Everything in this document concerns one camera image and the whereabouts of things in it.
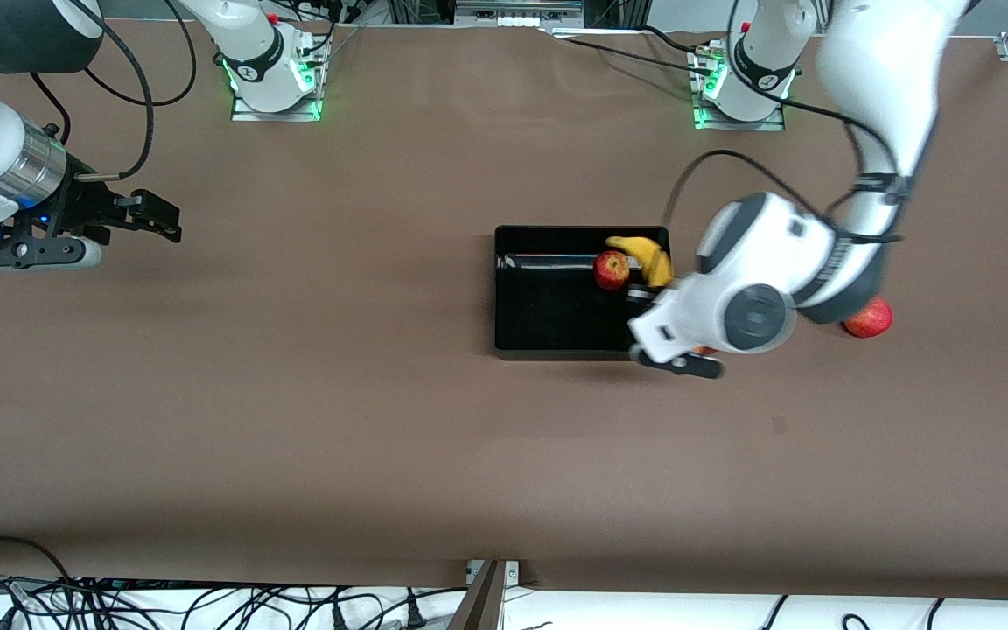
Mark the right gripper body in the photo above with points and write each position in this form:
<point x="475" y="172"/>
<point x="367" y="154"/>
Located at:
<point x="88" y="206"/>

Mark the small red yellow apple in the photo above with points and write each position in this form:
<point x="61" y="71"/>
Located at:
<point x="611" y="271"/>

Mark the yellow banana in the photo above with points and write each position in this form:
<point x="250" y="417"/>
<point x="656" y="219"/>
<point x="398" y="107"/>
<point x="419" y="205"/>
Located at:
<point x="648" y="254"/>

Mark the black rectangular plastic box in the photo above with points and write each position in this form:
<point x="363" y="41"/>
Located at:
<point x="548" y="315"/>

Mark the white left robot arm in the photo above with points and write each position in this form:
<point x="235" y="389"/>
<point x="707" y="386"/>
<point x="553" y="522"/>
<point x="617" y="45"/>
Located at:
<point x="880" y="70"/>

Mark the red apple right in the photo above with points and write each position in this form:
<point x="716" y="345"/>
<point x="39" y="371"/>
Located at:
<point x="873" y="322"/>

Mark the brown table cover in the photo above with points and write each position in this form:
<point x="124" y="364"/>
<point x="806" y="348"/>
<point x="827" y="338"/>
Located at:
<point x="504" y="481"/>

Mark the metal base plate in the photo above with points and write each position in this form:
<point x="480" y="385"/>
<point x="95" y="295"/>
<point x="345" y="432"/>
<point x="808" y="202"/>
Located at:
<point x="771" y="125"/>
<point x="246" y="113"/>

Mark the silver aluminium frame rail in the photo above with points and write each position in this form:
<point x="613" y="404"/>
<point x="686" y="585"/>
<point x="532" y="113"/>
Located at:
<point x="517" y="10"/>

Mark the small silver edge bracket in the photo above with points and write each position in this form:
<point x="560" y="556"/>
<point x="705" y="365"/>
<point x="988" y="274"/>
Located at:
<point x="474" y="570"/>

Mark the dark slanted post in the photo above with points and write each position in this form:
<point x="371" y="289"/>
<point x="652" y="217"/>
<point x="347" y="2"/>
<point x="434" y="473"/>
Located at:
<point x="479" y="604"/>

